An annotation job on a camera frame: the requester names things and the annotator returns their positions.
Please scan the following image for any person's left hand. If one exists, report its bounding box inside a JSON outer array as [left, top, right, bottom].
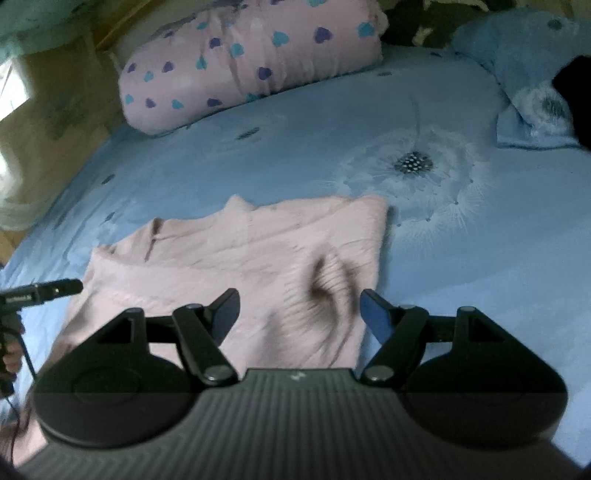
[[0, 342, 23, 386]]

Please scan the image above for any sheer floral curtain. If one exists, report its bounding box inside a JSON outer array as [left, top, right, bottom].
[[0, 0, 116, 232]]

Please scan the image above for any camouflage cloth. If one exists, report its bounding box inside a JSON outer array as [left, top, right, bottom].
[[381, 0, 518, 49]]

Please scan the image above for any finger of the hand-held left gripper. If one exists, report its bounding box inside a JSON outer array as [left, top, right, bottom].
[[32, 279, 84, 304]]

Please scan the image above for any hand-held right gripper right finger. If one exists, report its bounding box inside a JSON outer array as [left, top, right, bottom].
[[359, 289, 504, 385]]

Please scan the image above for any black cloth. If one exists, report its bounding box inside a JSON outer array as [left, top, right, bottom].
[[551, 55, 591, 153]]

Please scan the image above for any blue dandelion print bed sheet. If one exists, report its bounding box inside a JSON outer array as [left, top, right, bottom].
[[0, 39, 591, 444]]

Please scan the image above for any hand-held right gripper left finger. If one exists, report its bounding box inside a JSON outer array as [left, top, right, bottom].
[[95, 288, 242, 385]]

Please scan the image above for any pink heart print pillow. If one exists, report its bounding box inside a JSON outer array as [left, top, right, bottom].
[[117, 0, 386, 136]]

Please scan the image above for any pink knit cardigan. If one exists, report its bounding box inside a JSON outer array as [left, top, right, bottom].
[[11, 194, 389, 464]]

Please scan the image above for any black cable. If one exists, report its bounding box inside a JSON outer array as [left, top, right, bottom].
[[4, 323, 40, 462]]

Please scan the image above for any blue dandelion print pillow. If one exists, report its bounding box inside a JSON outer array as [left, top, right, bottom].
[[450, 7, 591, 151]]

